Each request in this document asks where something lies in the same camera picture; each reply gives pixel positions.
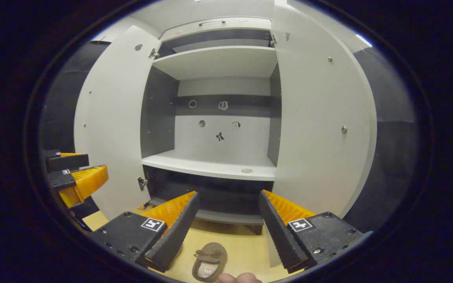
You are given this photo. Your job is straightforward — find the brown fluffy shoe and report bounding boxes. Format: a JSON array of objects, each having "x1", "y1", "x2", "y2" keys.
[{"x1": 192, "y1": 243, "x2": 228, "y2": 283}]

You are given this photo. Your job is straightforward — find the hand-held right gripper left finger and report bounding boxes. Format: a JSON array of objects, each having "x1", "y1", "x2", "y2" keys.
[{"x1": 89, "y1": 191, "x2": 200, "y2": 273}]

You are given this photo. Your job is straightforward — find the black backdrop cloth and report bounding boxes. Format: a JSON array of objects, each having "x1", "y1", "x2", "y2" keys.
[{"x1": 40, "y1": 39, "x2": 420, "y2": 232}]

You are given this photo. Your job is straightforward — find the white shoe cabinet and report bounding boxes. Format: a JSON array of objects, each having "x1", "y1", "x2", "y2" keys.
[{"x1": 140, "y1": 16, "x2": 282, "y2": 236}]

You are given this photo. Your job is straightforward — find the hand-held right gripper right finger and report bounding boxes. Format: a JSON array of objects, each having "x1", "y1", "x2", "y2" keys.
[{"x1": 258, "y1": 190, "x2": 365, "y2": 274}]

